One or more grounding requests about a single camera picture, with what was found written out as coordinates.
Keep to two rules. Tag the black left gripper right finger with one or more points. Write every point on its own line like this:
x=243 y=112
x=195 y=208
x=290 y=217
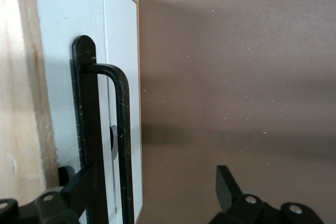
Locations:
x=249 y=208

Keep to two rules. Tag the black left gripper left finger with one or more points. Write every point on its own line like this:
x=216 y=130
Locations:
x=60 y=208

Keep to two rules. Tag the brown table mat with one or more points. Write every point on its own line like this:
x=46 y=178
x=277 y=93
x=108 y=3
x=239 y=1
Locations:
x=236 y=77

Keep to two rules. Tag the wooden cabinet box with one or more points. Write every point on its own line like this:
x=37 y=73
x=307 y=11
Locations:
x=15 y=77

